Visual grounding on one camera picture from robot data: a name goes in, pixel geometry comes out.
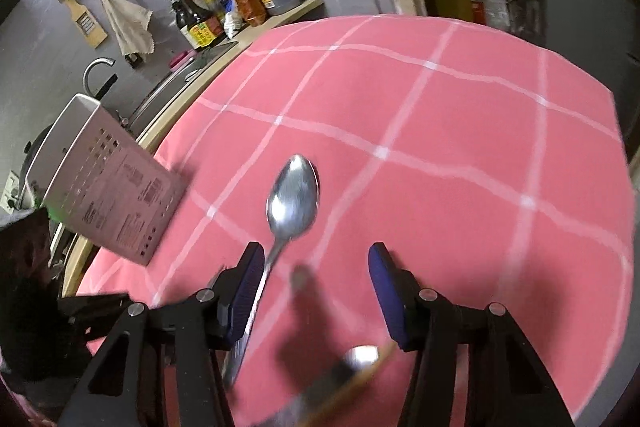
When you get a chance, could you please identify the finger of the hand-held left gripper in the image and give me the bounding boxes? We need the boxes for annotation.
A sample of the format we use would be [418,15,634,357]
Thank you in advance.
[56,292,132,344]

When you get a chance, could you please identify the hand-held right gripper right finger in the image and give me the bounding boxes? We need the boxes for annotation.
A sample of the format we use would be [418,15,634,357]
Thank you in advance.
[368,242,576,427]

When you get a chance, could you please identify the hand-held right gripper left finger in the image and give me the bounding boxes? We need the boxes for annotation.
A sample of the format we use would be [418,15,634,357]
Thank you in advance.
[59,242,266,427]

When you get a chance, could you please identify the large round steel spoon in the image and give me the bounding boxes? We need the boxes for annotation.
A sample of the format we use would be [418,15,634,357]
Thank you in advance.
[270,344,384,427]

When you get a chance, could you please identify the steel oval spoon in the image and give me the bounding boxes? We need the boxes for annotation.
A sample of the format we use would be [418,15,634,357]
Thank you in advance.
[221,154,321,391]

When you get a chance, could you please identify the white perforated utensil holder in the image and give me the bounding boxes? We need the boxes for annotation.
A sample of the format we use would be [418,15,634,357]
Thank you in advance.
[42,93,189,267]

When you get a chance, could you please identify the pink checked tablecloth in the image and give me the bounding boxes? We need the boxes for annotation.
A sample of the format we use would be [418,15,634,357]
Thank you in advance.
[75,13,637,427]

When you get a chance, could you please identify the wooden kitchen counter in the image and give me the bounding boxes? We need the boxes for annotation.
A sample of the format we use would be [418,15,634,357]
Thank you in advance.
[60,0,325,299]

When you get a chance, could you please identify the steel sink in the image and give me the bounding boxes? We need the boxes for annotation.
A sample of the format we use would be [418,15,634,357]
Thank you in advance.
[127,39,239,128]

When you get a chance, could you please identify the steel faucet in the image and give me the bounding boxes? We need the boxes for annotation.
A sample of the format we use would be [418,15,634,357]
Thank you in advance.
[82,58,119,100]

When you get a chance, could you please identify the dark sauce bottle yellow label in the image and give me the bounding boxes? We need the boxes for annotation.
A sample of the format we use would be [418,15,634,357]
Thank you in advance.
[171,0,226,53]

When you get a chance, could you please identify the white spray bottle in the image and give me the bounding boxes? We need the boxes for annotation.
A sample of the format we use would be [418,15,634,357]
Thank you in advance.
[223,9,245,39]

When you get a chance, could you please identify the dark pump bottle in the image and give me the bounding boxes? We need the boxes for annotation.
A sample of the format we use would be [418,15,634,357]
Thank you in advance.
[164,0,194,34]

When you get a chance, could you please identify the beige hanging towel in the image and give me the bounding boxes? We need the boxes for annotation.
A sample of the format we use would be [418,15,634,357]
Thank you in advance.
[98,0,155,57]

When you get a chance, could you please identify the white plastic jug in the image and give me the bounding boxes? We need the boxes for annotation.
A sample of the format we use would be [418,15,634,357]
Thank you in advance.
[472,0,511,30]

